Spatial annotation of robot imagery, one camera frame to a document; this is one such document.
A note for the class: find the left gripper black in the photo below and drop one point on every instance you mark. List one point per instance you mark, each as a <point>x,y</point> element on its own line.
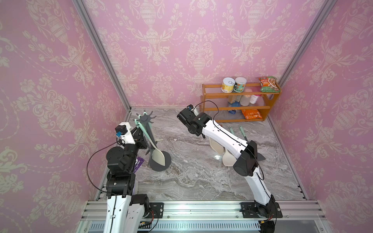
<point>139,140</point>

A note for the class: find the grey utensil rack stand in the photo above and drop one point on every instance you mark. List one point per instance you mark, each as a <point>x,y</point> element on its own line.
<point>146,119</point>

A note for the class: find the cream spatula mint handle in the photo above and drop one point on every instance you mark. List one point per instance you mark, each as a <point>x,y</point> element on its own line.
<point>157,155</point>

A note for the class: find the grey spatula mint handle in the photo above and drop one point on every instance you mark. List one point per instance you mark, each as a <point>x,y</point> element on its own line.
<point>243,132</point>
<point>260,157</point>

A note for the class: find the cream spatula wooden handle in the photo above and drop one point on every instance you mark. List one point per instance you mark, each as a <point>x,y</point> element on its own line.
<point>228,159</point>

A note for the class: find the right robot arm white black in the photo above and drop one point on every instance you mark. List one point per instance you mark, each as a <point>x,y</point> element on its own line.
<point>244,152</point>

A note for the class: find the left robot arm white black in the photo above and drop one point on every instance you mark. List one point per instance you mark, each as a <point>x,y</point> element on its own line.
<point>126,212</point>

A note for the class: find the wooden shelf rack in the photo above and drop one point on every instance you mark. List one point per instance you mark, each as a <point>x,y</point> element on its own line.
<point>215,101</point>

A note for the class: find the purple candy bag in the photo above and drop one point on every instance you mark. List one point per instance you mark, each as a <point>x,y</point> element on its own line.
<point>138,163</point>

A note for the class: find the beige box on shelf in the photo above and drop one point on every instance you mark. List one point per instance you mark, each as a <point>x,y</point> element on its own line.
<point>234,99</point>

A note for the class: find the yellow tin can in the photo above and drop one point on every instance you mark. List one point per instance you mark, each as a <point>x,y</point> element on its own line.
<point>227,85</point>

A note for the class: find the white bottle on shelf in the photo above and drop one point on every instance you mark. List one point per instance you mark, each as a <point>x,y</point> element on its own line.
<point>245,99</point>

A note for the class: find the orange snack bag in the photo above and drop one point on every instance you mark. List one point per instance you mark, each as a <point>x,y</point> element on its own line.
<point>250,114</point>

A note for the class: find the green label tin can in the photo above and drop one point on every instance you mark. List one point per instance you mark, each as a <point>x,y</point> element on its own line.
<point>240,83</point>

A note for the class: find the pink cap white bottle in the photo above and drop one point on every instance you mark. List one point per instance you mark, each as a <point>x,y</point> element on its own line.
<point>254,99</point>

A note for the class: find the green red snack bag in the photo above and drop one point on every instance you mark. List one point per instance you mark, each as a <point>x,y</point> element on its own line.
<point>269,84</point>

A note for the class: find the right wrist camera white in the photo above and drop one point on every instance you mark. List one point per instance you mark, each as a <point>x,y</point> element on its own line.
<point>193,109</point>

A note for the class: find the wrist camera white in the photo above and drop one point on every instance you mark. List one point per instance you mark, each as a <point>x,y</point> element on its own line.
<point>193,109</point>
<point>124,135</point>

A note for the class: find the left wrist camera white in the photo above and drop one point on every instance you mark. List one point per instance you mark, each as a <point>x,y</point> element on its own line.
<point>124,135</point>

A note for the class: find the cream spoon mint handle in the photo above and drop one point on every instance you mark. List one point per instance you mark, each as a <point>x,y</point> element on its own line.
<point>219,149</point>

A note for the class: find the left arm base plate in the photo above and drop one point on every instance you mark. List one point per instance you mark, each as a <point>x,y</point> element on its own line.
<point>154,210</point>

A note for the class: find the aluminium front rail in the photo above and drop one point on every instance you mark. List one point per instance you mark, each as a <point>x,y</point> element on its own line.
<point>218,217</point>

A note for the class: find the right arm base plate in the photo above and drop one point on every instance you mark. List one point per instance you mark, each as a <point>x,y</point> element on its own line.
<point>256,210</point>

